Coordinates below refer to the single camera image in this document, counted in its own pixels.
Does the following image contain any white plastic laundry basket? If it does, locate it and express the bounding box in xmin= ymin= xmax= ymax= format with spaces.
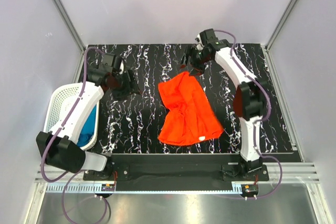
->
xmin=43 ymin=82 xmax=101 ymax=153

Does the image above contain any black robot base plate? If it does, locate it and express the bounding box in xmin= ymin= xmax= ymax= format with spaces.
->
xmin=83 ymin=154 xmax=269 ymax=189

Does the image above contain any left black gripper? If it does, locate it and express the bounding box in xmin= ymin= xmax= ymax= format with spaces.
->
xmin=110 ymin=69 xmax=142 ymax=101

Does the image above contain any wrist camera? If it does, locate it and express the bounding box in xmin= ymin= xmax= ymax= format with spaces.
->
xmin=100 ymin=54 xmax=124 ymax=72
xmin=197 ymin=28 xmax=218 ymax=46

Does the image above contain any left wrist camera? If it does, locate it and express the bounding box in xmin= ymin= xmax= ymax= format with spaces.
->
xmin=100 ymin=54 xmax=124 ymax=72

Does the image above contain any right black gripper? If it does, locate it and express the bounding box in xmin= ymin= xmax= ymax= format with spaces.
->
xmin=176 ymin=45 xmax=211 ymax=77

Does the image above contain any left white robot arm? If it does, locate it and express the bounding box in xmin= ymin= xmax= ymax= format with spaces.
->
xmin=36 ymin=67 xmax=141 ymax=180

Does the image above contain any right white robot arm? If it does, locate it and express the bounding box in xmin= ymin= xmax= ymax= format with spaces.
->
xmin=180 ymin=40 xmax=271 ymax=180

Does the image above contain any blue t-shirt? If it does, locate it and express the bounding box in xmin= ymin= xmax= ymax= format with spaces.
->
xmin=77 ymin=105 xmax=99 ymax=151

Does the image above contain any orange t-shirt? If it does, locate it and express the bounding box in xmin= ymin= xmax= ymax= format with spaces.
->
xmin=158 ymin=71 xmax=224 ymax=146

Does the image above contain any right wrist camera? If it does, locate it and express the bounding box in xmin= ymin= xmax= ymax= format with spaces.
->
xmin=197 ymin=28 xmax=218 ymax=46

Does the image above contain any slotted cable duct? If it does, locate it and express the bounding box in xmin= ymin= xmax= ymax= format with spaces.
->
xmin=46 ymin=183 xmax=242 ymax=195

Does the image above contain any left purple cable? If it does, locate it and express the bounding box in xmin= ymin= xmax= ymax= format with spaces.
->
xmin=40 ymin=47 xmax=112 ymax=223

